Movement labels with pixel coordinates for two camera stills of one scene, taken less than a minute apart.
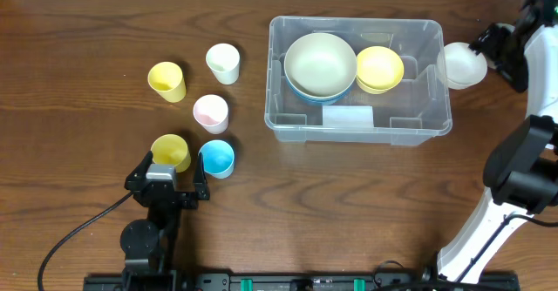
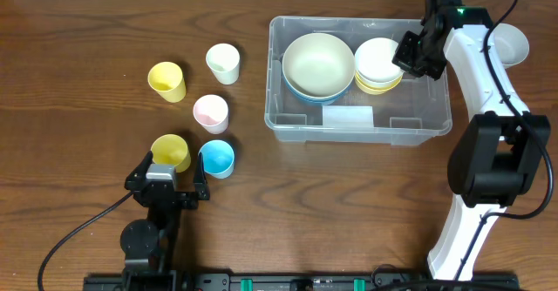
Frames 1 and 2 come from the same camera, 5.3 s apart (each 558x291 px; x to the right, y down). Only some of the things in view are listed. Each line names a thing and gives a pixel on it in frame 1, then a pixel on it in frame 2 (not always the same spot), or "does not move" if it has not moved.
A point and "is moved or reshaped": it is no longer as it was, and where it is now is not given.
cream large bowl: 320,64 does not move
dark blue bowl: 320,99 does not move
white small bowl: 459,67 is moved or reshaped
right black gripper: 501,57 -> 412,54
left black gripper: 165,196 does not move
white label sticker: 350,117 does not move
